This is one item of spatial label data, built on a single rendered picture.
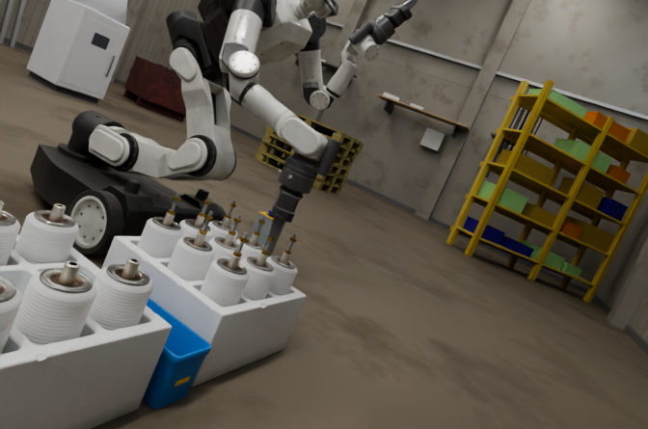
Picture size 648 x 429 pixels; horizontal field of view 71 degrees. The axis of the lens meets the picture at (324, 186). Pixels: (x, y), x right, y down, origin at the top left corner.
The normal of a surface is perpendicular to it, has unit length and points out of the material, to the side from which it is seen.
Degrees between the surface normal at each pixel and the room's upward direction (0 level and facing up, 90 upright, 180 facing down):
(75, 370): 90
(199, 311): 90
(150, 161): 90
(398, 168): 90
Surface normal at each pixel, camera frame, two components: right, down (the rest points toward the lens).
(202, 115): -0.41, -0.09
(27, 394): 0.81, 0.40
